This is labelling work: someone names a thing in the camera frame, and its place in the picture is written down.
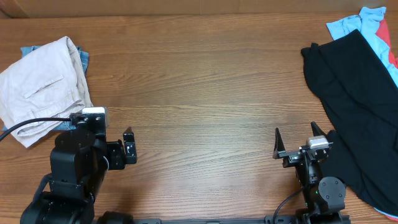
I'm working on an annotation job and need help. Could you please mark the folded blue denim jeans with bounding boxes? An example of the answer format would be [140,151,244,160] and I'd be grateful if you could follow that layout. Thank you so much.
[1,46,89,128]

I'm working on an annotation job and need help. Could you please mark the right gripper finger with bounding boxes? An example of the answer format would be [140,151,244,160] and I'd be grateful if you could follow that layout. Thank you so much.
[274,128,285,153]
[310,121,326,137]

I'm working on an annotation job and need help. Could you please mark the light blue garment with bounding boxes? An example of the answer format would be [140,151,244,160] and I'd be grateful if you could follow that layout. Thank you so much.
[326,7,397,85]

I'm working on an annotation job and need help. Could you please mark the beige khaki shorts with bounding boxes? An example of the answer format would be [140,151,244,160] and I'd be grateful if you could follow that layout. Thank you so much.
[1,36,93,147]

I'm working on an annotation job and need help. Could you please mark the black garment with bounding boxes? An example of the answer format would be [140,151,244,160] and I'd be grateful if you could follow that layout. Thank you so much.
[301,30,397,216]

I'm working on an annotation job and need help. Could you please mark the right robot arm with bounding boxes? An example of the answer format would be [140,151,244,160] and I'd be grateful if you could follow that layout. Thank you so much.
[266,121,351,224]

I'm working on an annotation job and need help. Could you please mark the red garment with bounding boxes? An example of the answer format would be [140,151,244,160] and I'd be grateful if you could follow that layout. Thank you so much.
[376,19,397,67]

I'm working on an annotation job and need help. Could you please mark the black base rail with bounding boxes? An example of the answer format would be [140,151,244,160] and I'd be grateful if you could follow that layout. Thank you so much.
[124,214,351,224]

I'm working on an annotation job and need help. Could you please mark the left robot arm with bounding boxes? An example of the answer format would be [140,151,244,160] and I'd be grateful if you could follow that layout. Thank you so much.
[20,128,137,224]

